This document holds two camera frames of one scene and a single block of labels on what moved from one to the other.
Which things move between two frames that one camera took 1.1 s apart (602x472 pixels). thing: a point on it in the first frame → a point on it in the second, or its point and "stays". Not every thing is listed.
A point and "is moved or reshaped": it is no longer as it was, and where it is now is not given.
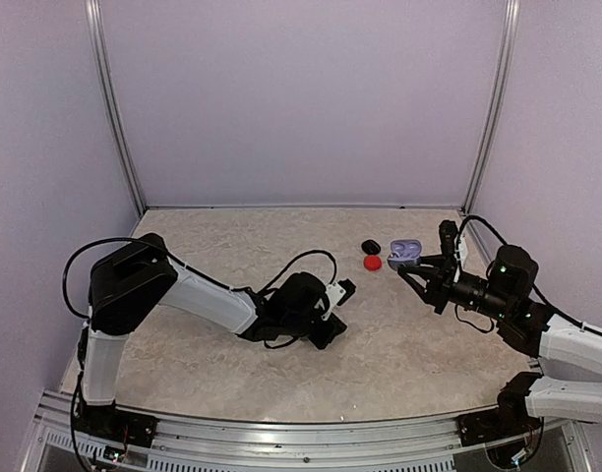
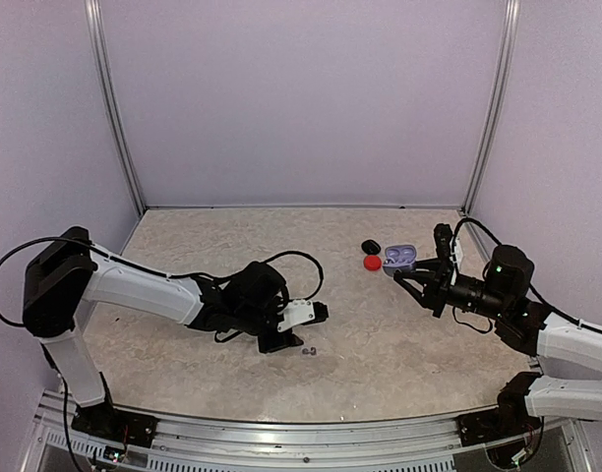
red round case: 372,263 stays
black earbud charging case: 371,247 stays
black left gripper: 323,340 → 267,346
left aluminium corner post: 124,145 stays
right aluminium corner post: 511,17 stays
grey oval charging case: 404,252 is moved or reshaped
